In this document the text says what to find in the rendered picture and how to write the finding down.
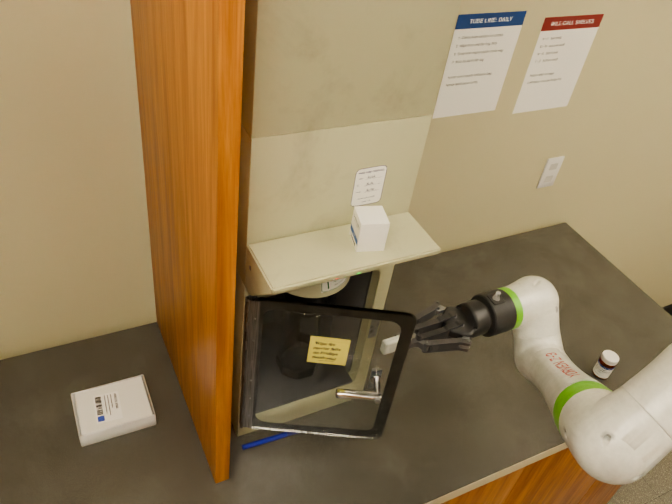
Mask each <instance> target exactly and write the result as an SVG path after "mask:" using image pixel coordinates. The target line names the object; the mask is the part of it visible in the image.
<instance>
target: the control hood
mask: <svg viewBox="0 0 672 504"><path fill-rule="evenodd" d="M387 218H388V220H389V222H390V227H389V231H388V235H387V239H386V244H385V248H384V251H368V252H356V251H355V248H354V245H353V242H352V240H351V237H350V234H349V232H350V227H351V224H347V225H342V226H337V227H332V228H327V229H322V230H318V231H313V232H308V233H303V234H298V235H293V236H288V237H283V238H279V239H274V240H269V241H264V242H259V243H254V244H249V245H248V246H247V257H246V279H245V288H246V290H247V292H248V293H249V295H251V296H258V295H269V294H275V293H279V292H284V291H288V290H292V289H296V288H300V287H304V286H308V285H312V284H316V283H320V282H325V281H329V280H333V279H337V278H341V277H345V276H349V275H353V274H357V273H361V272H366V271H370V270H374V269H378V268H382V267H386V266H390V265H394V264H398V263H402V262H407V261H411V260H415V259H419V258H423V257H427V256H431V255H435V254H439V252H440V250H441V249H440V248H439V246H438V245H437V244H436V243H435V242H434V241H433V240H432V238H431V237H430V236H429V235H428V234H427V233H426V232H425V230H424V229H423V228H422V227H421V226H420V225H419V224H418V222H417V221H416V220H415V219H414V218H413V217H412V216H411V214H410V213H409V212H405V213H400V214H395V215H390V216H387Z"/></svg>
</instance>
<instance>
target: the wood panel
mask: <svg viewBox="0 0 672 504"><path fill-rule="evenodd" d="M130 6H131V18H132V30H133V42H134V54H135V66H136V78H137V90H138V102H139V114H140V126H141V138H142V150H143V162H144V174H145V186H146V198H147V210H148V222H149V234H150V246H151V258H152V270H153V282H154V294H155V306H156V318H157V324H158V326H159V329H160V332H161V335H162V337H163V340H164V343H165V346H166V348H167V351H168V354H169V357H170V359H171V362H172V365H173V368H174V370H175V373H176V376H177V379H178V382H179V384H180V387H181V390H182V393H183V395H184V398H185V401H186V404H187V406H188V409H189V412H190V415H191V417H192V420H193V423H194V426H195V428H196V431H197V434H198V437H199V439H200V442H201V445H202V448H203V451H204V453H205V456H206V459H207V462H208V464H209V467H210V470H211V473H212V475H213V478H214V481H215V483H219V482H222V481H225V480H227V479H229V465H230V436H231V406H232V377H233V347H234V317H235V288H236V258H237V229H238V199H239V169H240V140H241V110H242V81H243V51H244V21H245V0H130Z"/></svg>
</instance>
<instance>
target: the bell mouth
mask: <svg viewBox="0 0 672 504"><path fill-rule="evenodd" d="M349 279H350V277H346V278H342V279H338V280H334V281H330V282H326V283H322V284H317V285H313V286H309V287H305V288H301V289H297V290H293V291H289V292H287V293H289V294H292V295H295V296H299V297H304V298H321V297H326V296H330V295H333V294H335V293H337V292H339V291H340V290H341V289H343V288H344V287H345V286H346V284H347V283H348V281H349Z"/></svg>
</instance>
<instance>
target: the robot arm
mask: <svg viewBox="0 0 672 504"><path fill-rule="evenodd" d="M440 313H443V314H442V315H440V316H438V317H437V318H435V319H432V320H429V319H431V318H432V317H434V316H435V315H438V314H440ZM415 317H416V318H417V325H416V328H415V332H414V335H413V338H412V341H411V344H410V348H413V347H419V348H420V349H421V351H422V352H423V353H433V352H444V351H454V350H459V351H464V352H468V350H469V348H470V345H471V343H472V341H471V340H470V339H471V338H474V337H478V336H481V335H483V336H485V337H491V336H494V335H497V334H500V333H503V332H507V331H510V330H512V333H513V343H514V361H515V365H516V367H517V369H518V371H519V372H520V373H521V374H522V375H523V376H524V377H525V378H526V379H528V380H529V381H530V382H531V383H532V384H533V385H534V386H535V387H536V388H537V389H538V391H539V392H540V393H541V395H542V396H543V398H544V400H545V402H546V404H547V406H548V408H549V410H550V413H551V415H552V418H553V420H554V422H555V424H556V426H557V428H558V430H559V432H560V434H561V436H562V438H563V440H564V441H565V443H566V445H567V447H568V448H569V450H570V452H571V453H572V455H573V456H574V458H575V460H576V461H577V463H578V464H579V465H580V467H581V468H582V469H583V470H584V471H585V472H586V473H587V474H589V475H590V476H591V477H593V478H595V479H596V480H599V481H601V482H604V483H607V484H612V485H625V484H629V483H633V482H635V481H637V480H639V479H641V478H642V477H644V476H645V475H646V474H647V473H648V472H649V471H650V470H651V469H652V468H653V467H654V466H655V465H657V464H658V463H659V462H660V461H661V460H662V459H663V458H664V457H665V456H666V455H667V454H668V453H669V452H670V451H672V343H671V344H670V345H669V346H668V347H666V348H665V349H664V350H663V351H662V352H661V353H660V354H659V355H658V356H657V357H656V358H655V359H654V360H653V361H651V362H650V363H649V364H648V365H647V366H646V367H644V368H643V369H642V370H641V371H640V372H638V373H637V374H636V375H635V376H633V377H632V378H631V379H630V380H628V381H627V382H626V383H625V384H623V385H622V386H621V387H619V388H618V389H616V390H614V391H612V390H610V389H609V388H607V387H606V386H604V385H603V384H601V383H600V382H598V381H597V380H595V379H593V378H592V377H590V376H589V375H587V374H586V373H584V372H583V371H582V370H580V369H579V368H578V367H577V366H576V365H575V364H574V363H573V362H572V361H571V360H570V358H569V357H568V356H567V354H566V353H565V351H564V349H563V344H562V339H561V333H560V324H559V296H558V293H557V290H556V289H555V287H554V286H553V285H552V283H550V282H549V281H548V280H546V279H545V278H542V277H539V276H533V275H532V276H525V277H522V278H520V279H518V280H516V281H515V282H513V283H511V284H509V285H507V286H504V287H501V288H498V289H494V290H491V291H487V292H484V293H480V294H477V295H474V296H473V297H472V298H471V300H470V301H467V302H464V303H461V304H459V305H457V306H456V307H444V306H442V305H440V301H438V300H435V302H434V303H433V304H432V306H430V307H428V308H427V309H425V310H423V311H421V312H420V313H418V314H416V315H415ZM427 320H429V321H427ZM410 348H409V349H410Z"/></svg>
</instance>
